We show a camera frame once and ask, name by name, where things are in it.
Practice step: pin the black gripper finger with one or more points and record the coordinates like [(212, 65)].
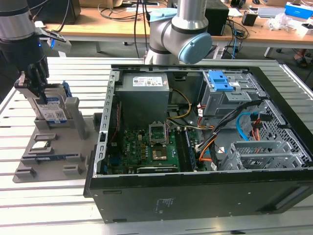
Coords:
[(33, 78), (44, 73)]

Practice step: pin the hard disk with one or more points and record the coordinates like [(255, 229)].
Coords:
[(55, 107)]

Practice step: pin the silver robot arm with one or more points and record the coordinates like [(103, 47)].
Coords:
[(185, 24)]

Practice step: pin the metal disk bay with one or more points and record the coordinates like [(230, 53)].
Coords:
[(259, 156)]

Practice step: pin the crumpled white paper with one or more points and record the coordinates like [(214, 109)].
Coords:
[(39, 24)]

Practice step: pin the large black case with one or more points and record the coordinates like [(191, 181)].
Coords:
[(61, 12)]

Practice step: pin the silver CPU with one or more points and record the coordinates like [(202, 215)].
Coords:
[(41, 145)]

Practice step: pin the grey parts rack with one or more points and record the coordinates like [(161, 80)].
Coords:
[(61, 142)]

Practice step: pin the wooden desk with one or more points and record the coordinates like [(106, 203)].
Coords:
[(97, 27)]

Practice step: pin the RAM stick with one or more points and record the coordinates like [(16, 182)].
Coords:
[(190, 151), (56, 157)]

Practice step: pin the black case fan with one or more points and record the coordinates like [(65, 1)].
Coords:
[(113, 122)]

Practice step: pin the brown cardboard box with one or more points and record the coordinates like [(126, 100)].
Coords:
[(97, 3)]

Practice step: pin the grey power supply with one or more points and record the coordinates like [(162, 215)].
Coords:
[(141, 102)]

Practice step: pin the green motherboard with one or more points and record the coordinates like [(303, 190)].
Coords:
[(137, 147)]

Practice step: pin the CPU socket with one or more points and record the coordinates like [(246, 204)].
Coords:
[(158, 137)]

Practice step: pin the black graphics card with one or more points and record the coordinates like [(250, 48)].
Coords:
[(156, 169)]

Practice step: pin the black RAM slot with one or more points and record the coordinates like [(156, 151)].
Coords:
[(181, 149)]

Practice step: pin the white power strip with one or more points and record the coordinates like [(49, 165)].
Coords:
[(218, 52)]

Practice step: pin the blue drive cage clip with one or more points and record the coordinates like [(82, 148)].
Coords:
[(220, 80)]

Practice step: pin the metal drive cage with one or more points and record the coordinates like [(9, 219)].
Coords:
[(220, 102)]

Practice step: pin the black PC case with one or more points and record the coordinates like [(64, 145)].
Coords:
[(195, 198)]

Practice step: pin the small black box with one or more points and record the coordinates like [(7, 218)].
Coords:
[(249, 19)]

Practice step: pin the clear plastic bag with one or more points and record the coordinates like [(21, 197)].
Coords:
[(281, 22)]

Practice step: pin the blue cardboard box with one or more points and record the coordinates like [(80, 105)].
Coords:
[(298, 9)]

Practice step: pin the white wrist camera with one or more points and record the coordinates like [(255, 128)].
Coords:
[(58, 44)]

